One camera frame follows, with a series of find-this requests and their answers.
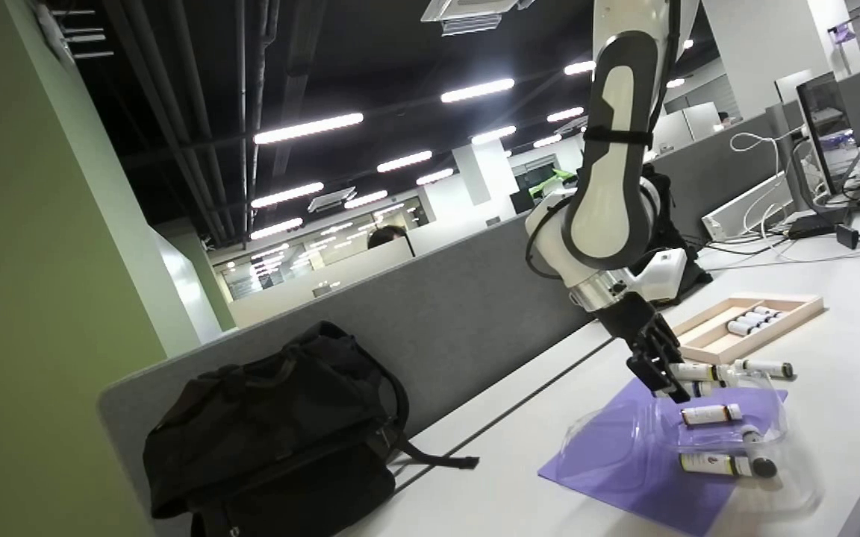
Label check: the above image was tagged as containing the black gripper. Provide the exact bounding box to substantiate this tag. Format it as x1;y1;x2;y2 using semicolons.
593;292;692;406

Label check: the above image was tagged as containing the transparent plastic clamshell bowl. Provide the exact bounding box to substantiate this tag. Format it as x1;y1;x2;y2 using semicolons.
557;384;825;524

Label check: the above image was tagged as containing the light wooden tray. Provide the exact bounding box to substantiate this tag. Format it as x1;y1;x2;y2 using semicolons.
671;292;829;371

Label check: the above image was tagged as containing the white slanted desk panel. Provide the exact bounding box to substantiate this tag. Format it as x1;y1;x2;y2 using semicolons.
699;171;801;245

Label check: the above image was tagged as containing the black desk device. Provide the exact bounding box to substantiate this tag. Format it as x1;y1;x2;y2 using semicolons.
786;205;857;241

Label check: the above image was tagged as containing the grey desk partition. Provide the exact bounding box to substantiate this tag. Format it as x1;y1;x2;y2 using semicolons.
94;108;811;537

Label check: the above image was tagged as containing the long ceiling light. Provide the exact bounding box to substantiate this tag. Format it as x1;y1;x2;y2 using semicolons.
542;105;587;127
248;178;327;213
250;110;368;148
372;147;435;177
248;214;308;245
469;122;518;148
435;74;518;108

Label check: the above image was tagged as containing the black computer monitor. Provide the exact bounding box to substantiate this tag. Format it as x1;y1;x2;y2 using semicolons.
795;68;857;198

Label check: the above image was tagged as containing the black office chair back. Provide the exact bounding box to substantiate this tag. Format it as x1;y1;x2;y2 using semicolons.
365;221;417;259

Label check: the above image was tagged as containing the black backpack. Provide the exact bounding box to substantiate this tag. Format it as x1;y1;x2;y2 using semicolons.
141;320;484;537

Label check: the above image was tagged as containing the ceiling air vent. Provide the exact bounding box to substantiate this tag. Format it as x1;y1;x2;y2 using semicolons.
417;0;536;38

